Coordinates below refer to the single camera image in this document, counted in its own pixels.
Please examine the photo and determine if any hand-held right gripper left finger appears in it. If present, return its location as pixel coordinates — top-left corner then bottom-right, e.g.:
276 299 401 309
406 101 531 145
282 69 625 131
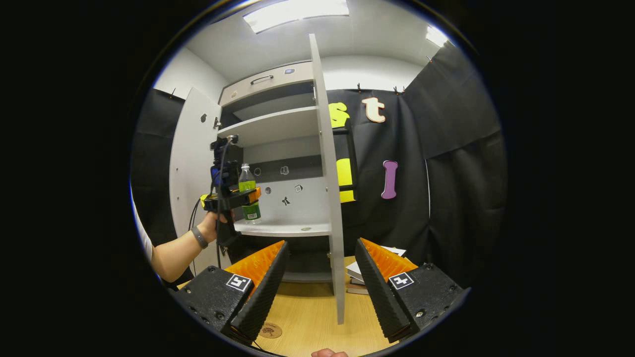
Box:
173 240 291 346

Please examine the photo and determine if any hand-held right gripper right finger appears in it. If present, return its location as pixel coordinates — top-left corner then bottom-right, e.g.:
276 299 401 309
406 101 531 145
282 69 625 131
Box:
354 238 471 344

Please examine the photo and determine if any green label plastic bottle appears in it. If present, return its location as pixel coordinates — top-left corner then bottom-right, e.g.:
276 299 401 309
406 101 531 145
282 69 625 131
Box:
239 164 262 225

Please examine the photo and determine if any grey cabinet door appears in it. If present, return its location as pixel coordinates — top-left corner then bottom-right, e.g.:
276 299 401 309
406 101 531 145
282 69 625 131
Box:
309 34 358 325
169 88 222 276

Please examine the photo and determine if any grey cabinet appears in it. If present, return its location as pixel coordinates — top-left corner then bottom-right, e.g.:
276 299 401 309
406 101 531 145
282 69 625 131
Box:
217 60 333 284

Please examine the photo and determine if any grey cabinet drawer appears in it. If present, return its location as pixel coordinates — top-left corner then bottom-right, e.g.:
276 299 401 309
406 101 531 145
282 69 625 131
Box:
219 61 314 106

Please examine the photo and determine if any white cover book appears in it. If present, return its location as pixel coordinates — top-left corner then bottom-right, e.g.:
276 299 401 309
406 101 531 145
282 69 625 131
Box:
346 246 407 285

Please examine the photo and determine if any large ceiling light panel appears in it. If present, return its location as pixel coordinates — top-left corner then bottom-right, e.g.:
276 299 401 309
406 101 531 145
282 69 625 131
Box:
243 0 350 34

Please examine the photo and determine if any small ceiling light panel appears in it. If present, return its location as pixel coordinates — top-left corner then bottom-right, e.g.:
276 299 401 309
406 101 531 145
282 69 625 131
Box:
426 26 450 48

